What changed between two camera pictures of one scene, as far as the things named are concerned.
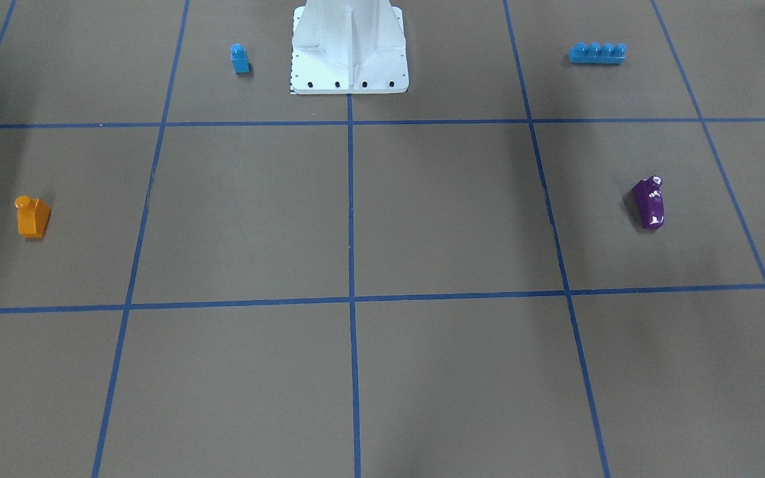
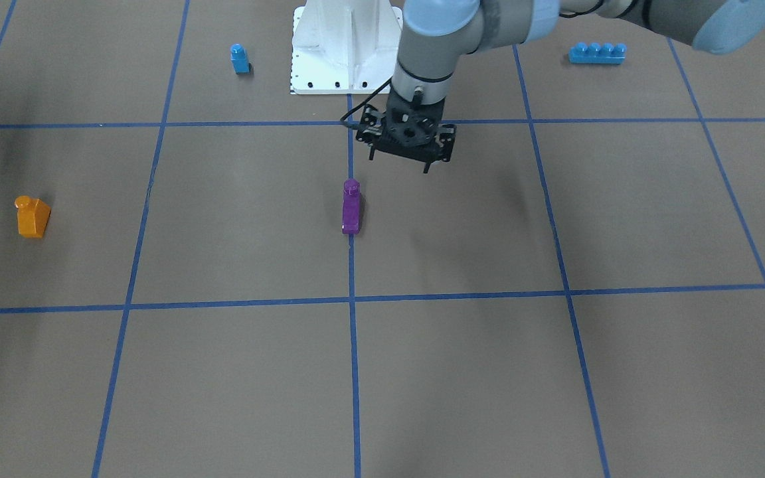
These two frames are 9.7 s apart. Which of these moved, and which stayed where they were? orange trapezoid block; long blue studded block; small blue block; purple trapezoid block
Moved: purple trapezoid block
Stayed: long blue studded block; orange trapezoid block; small blue block
